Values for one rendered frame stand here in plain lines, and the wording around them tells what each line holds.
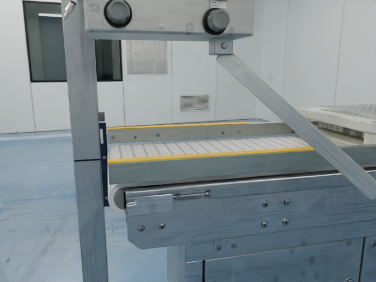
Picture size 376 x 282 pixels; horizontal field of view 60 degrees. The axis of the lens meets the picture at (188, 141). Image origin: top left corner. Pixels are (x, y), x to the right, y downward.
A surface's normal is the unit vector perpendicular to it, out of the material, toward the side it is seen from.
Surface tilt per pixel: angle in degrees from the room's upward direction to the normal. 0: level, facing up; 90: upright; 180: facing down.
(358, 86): 90
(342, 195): 90
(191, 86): 90
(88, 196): 90
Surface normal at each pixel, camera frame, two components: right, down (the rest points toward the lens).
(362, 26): -0.94, 0.07
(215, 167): 0.24, 0.21
